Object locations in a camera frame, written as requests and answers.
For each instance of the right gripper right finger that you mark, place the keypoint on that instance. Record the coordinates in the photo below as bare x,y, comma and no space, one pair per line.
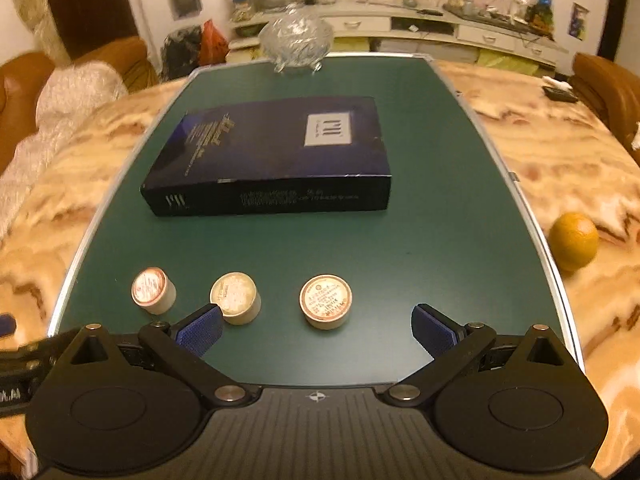
453,347

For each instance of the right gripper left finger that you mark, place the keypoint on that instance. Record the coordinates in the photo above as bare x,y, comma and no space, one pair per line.
177,351

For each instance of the round cream tin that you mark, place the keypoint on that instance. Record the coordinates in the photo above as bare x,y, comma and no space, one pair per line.
238,298
153,291
325,301

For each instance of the dark blue box lid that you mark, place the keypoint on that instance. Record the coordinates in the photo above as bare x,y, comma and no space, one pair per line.
315,154

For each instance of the green table mat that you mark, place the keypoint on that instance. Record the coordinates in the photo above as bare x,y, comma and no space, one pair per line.
458,234

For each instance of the orange fruit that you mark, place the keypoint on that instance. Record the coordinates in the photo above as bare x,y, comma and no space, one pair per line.
573,240

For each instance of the left brown leather sofa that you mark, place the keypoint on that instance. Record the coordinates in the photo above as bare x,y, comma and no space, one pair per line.
37,95

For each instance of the brown leather sofa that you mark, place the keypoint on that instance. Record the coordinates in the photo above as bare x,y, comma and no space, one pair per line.
612,93
37,95

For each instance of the black bag on floor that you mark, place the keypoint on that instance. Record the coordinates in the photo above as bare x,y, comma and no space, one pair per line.
180,52

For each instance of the right brown leather sofa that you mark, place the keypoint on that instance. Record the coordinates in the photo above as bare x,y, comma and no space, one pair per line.
612,93

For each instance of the orange plastic bag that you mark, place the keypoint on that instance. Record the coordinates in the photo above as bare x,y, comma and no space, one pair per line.
214,47

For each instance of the white tv cabinet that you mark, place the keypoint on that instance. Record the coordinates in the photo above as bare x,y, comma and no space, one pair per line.
376,21

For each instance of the crystal glass lidded bowl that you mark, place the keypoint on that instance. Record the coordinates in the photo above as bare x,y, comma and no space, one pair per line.
298,38

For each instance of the dark wooden door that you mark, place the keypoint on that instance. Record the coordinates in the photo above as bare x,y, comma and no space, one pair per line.
85,25

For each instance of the beige curtain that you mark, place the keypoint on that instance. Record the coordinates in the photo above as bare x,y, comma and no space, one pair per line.
38,18

